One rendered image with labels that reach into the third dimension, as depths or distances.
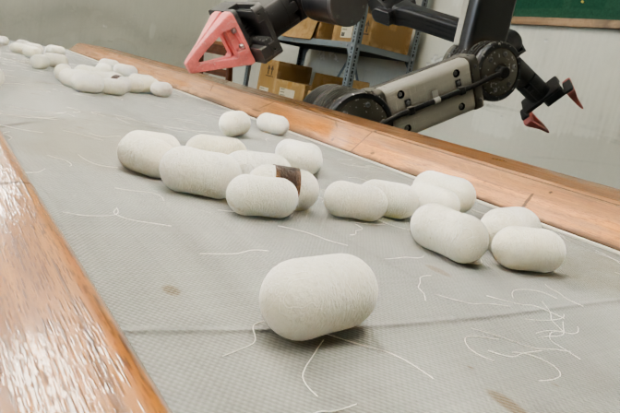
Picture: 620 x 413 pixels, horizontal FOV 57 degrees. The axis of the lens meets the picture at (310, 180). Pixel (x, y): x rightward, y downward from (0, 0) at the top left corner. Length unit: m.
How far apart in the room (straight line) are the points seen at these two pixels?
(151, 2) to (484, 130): 3.31
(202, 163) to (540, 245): 0.15
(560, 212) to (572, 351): 0.21
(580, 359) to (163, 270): 0.12
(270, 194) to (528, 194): 0.22
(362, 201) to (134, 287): 0.14
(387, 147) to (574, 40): 2.20
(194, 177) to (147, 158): 0.03
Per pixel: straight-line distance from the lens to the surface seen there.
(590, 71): 2.60
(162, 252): 0.19
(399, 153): 0.49
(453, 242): 0.24
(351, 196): 0.27
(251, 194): 0.23
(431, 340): 0.16
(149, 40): 5.24
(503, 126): 2.78
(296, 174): 0.26
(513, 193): 0.41
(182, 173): 0.26
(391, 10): 1.65
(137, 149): 0.28
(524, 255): 0.25
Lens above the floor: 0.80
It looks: 11 degrees down
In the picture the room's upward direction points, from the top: 11 degrees clockwise
